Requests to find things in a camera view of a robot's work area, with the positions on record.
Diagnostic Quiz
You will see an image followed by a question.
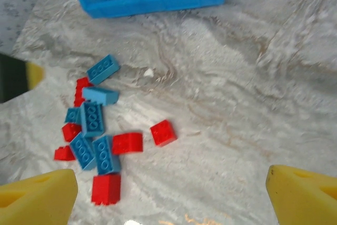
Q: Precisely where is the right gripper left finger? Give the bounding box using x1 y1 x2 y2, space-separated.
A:
0 168 79 225

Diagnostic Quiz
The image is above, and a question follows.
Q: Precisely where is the blue lego brick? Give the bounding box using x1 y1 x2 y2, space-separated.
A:
69 132 97 171
64 107 83 125
86 54 121 85
80 101 105 138
92 134 122 175
82 86 120 106

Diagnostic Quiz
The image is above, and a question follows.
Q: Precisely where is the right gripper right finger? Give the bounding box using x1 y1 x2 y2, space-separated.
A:
265 164 337 225

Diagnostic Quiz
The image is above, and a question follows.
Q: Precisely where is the red lego brick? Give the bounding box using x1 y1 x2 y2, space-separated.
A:
91 173 122 207
112 131 144 155
150 119 177 147
54 145 76 162
62 122 83 143
73 76 94 107

